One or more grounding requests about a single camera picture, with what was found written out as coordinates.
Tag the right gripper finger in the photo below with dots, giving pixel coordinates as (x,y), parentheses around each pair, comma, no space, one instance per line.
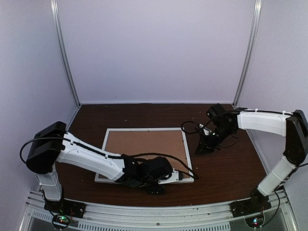
(212,149)
(199,144)

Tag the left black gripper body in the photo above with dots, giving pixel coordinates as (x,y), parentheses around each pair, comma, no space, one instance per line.
(147,184)

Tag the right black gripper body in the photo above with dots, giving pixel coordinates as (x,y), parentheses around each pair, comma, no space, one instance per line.
(217,137)

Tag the brown fibreboard backing board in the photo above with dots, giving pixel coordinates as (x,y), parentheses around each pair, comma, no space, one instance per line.
(144,144)

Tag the white picture frame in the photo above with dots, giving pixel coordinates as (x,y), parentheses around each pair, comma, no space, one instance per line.
(187,154)

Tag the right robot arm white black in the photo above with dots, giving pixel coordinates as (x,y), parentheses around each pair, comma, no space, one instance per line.
(231,173)

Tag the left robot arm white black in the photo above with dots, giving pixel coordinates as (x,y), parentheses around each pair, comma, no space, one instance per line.
(55,144)

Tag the right controller board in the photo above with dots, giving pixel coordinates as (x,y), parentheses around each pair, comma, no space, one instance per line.
(255,221)

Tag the controller board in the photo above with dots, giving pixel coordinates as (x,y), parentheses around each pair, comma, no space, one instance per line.
(255,221)
(60,221)

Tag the left controller board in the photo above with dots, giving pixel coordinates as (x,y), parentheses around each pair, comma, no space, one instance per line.
(60,221)

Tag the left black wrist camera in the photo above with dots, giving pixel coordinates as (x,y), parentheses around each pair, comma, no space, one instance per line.
(158,168)

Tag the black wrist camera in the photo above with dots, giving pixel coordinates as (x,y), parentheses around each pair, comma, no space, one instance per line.
(158,168)
(215,111)

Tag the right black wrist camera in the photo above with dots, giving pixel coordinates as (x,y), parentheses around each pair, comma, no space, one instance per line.
(215,111)

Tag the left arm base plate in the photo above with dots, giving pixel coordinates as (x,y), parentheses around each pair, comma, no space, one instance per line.
(66,207)

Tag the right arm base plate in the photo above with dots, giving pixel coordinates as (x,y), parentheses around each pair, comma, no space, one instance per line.
(247,207)

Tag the front aluminium rail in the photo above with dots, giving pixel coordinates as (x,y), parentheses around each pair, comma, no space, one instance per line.
(211,217)

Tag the right aluminium corner post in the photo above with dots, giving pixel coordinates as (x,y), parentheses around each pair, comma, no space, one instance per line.
(249,51)

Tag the aluminium corner post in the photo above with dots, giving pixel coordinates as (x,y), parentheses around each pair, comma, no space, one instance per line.
(249,51)
(64,57)

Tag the left aluminium corner post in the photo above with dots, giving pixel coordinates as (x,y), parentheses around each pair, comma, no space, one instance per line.
(64,57)

